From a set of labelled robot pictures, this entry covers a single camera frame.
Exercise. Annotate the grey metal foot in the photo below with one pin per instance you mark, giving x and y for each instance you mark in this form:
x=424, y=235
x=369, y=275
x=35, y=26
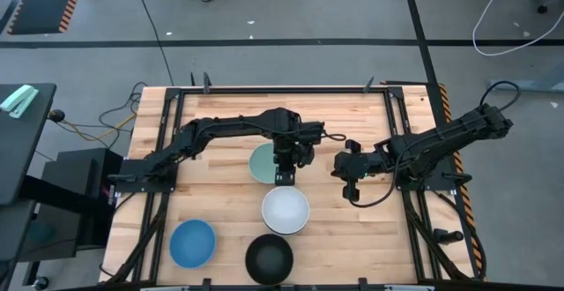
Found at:
x=520, y=84

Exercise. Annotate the blue bowl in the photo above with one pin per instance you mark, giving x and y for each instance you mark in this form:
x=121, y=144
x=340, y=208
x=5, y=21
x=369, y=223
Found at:
x=192, y=243

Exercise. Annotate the green bowl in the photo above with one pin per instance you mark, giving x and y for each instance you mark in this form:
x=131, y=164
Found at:
x=262, y=163

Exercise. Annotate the black aluminium table frame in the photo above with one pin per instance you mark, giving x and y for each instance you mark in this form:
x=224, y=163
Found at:
x=286, y=90

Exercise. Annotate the black side desk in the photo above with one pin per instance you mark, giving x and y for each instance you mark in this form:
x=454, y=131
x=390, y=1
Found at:
x=17, y=150

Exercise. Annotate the white bowl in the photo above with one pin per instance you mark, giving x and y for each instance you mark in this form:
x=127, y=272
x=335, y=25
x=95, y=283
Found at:
x=285, y=209

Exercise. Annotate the black bowl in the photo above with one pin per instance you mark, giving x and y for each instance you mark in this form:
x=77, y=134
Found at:
x=269, y=259

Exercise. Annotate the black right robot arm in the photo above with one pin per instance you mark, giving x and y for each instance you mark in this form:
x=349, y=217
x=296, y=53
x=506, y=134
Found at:
x=440, y=141

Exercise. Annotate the black computer box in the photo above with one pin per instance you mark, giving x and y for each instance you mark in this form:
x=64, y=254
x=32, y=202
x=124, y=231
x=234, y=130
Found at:
x=83, y=176

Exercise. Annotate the mint green stapler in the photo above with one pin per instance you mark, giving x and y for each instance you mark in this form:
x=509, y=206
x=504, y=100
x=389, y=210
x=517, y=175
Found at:
x=18, y=100

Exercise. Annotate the black caster wheel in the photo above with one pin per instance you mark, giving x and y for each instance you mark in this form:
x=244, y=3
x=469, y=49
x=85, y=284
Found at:
x=40, y=283

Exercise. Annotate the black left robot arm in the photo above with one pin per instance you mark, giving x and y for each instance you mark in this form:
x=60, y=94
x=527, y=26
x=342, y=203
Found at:
x=220, y=125

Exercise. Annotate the black orange-edged floor mat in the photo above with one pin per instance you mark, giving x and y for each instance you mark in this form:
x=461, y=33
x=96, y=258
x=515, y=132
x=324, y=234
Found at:
x=42, y=2

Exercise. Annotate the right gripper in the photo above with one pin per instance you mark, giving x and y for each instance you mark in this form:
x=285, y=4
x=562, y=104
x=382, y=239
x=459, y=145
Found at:
x=359, y=165

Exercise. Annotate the orange black hazard strip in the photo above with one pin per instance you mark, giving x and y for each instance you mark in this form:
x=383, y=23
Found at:
x=445, y=101

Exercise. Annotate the black round plug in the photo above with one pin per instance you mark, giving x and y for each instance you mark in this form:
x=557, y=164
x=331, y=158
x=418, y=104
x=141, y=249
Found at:
x=56, y=115

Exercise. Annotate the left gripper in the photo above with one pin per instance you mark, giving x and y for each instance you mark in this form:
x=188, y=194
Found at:
x=304, y=134

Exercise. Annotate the black frame clamp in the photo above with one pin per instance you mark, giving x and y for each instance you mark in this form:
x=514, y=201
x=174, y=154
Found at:
x=368, y=86
x=206, y=84
x=362, y=284
x=206, y=284

